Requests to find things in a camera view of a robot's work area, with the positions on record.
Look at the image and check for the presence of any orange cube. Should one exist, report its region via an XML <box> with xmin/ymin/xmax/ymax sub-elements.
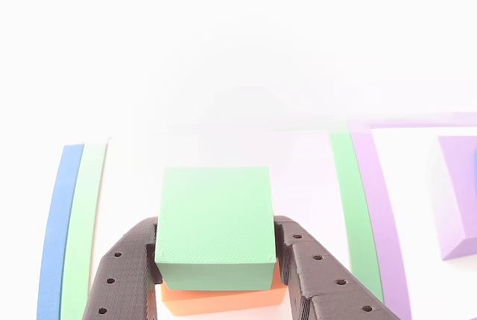
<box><xmin>160</xmin><ymin>260</ymin><xmax>288</xmax><ymax>316</ymax></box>

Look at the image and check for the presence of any green cube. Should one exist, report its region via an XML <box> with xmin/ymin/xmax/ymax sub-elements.
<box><xmin>154</xmin><ymin>166</ymin><xmax>277</xmax><ymax>292</ymax></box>

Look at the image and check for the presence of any green tape square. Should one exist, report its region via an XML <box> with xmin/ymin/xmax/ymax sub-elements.
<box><xmin>59</xmin><ymin>120</ymin><xmax>385</xmax><ymax>320</ymax></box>

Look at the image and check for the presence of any blue tape square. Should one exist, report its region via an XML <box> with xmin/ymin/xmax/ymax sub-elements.
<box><xmin>36</xmin><ymin>143</ymin><xmax>86</xmax><ymax>320</ymax></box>

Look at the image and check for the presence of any purple tape square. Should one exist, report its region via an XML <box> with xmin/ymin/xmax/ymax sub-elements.
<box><xmin>348</xmin><ymin>110</ymin><xmax>477</xmax><ymax>320</ymax></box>

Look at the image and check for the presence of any large purple cube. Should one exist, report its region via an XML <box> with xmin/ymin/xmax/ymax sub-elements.
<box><xmin>437</xmin><ymin>135</ymin><xmax>477</xmax><ymax>261</ymax></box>

